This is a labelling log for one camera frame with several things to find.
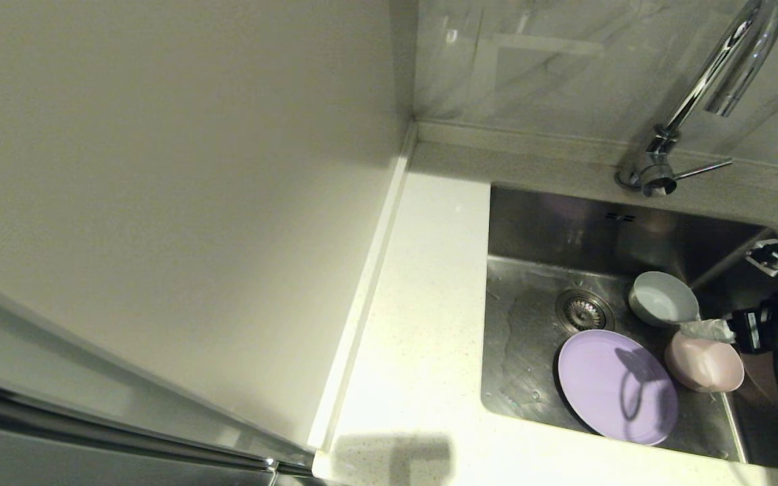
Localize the white cabinet side panel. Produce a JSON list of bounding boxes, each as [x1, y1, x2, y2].
[[0, 0, 417, 452]]

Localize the white trim strip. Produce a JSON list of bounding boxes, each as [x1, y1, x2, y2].
[[307, 125, 418, 453]]

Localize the round metal drain strainer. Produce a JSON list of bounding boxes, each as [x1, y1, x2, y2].
[[556, 289, 616, 335]]

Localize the blue-grey bowl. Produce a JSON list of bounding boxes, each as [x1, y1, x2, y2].
[[629, 271, 700, 329]]

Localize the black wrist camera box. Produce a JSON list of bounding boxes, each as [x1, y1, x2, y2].
[[733, 309, 767, 354]]

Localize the pale blue plate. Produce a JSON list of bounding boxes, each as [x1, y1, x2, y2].
[[557, 329, 679, 447]]

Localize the chrome gooseneck faucet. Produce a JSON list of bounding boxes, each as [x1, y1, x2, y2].
[[615, 0, 778, 198]]

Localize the chrome bar handle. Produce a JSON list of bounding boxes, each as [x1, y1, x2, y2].
[[0, 375, 329, 486]]

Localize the pink bowl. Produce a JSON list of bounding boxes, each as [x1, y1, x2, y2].
[[665, 331, 746, 394]]

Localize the stainless steel sink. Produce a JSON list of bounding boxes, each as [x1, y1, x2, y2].
[[479, 182, 778, 473]]

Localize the stainless steel appliance door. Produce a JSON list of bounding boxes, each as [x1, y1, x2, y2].
[[0, 270, 315, 486]]

